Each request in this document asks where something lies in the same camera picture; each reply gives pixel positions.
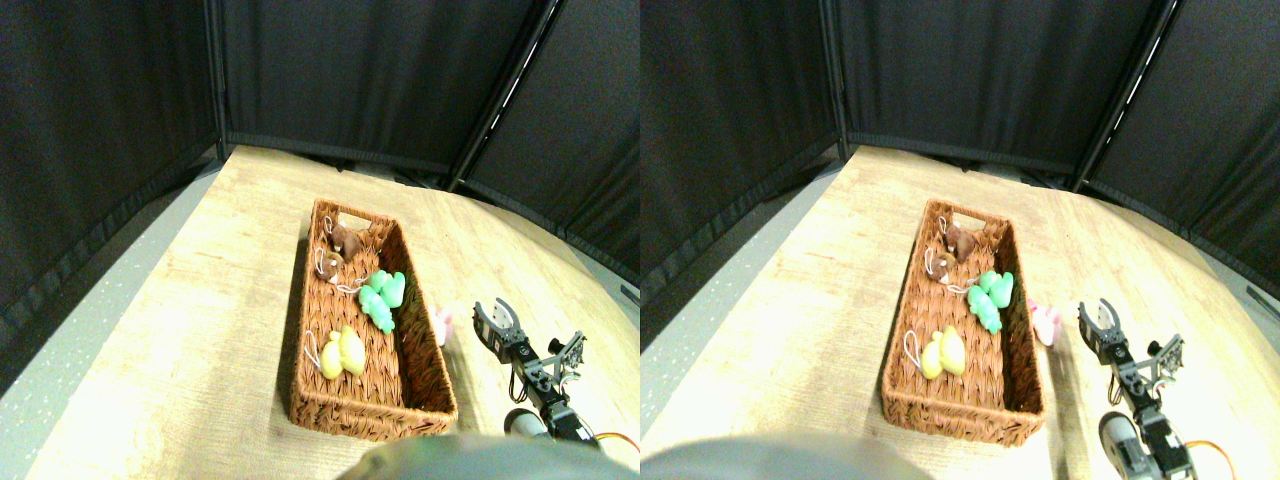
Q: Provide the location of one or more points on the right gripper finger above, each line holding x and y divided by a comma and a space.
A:
514, 322
1091, 325
1116, 322
487, 325

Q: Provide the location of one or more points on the pink toy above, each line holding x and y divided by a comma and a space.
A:
1045, 325
443, 325

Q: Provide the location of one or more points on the green toy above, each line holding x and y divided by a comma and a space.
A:
392, 288
987, 313
378, 312
999, 288

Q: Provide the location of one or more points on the yellow toy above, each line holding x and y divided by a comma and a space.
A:
348, 352
948, 352

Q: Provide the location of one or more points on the brown monkey toy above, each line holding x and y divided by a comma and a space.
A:
942, 266
960, 240
348, 240
332, 264

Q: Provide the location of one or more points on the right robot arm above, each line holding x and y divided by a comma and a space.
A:
525, 422
1120, 440

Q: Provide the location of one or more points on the black curtain stand foot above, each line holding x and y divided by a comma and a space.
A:
631, 295
1265, 302

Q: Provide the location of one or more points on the brown wicker basket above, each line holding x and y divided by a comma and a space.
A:
930, 400
335, 400

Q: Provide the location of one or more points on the black curtain stand pole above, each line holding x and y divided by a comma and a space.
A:
505, 95
217, 80
835, 80
1130, 95

